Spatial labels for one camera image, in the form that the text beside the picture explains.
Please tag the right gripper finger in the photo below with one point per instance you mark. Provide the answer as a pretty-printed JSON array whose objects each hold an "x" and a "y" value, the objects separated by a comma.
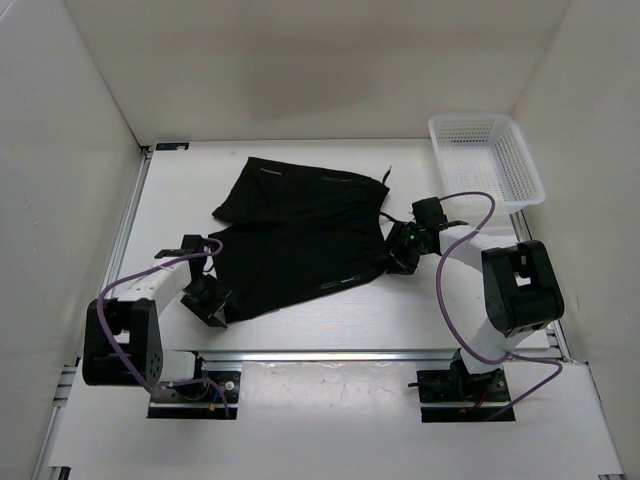
[
  {"x": 393, "y": 249},
  {"x": 402, "y": 263}
]

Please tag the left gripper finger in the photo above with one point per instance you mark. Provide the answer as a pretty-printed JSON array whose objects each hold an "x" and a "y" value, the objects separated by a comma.
[
  {"x": 196, "y": 306},
  {"x": 216, "y": 296}
]

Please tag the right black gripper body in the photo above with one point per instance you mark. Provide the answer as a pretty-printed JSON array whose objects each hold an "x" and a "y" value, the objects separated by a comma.
[{"x": 415, "y": 238}]

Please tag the black shorts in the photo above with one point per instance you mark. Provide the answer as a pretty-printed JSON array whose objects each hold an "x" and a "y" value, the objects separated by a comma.
[{"x": 296, "y": 233}]

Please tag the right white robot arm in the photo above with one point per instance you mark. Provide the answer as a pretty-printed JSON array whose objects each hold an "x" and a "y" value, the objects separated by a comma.
[{"x": 521, "y": 292}]

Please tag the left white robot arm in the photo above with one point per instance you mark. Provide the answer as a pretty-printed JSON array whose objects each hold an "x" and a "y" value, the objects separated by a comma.
[{"x": 122, "y": 344}]

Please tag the white plastic basket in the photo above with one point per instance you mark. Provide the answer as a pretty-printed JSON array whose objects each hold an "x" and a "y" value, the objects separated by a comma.
[{"x": 486, "y": 152}]

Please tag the dark corner label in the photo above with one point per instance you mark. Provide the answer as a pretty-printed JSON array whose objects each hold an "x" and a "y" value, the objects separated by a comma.
[{"x": 172, "y": 146}]

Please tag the aluminium frame rail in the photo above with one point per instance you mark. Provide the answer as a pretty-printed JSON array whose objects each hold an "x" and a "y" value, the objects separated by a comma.
[{"x": 325, "y": 356}]

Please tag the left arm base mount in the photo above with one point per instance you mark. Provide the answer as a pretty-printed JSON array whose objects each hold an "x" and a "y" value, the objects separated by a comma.
[{"x": 217, "y": 399}]

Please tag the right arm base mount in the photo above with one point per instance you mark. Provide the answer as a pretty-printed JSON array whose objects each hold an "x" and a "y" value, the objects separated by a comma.
[{"x": 454, "y": 396}]

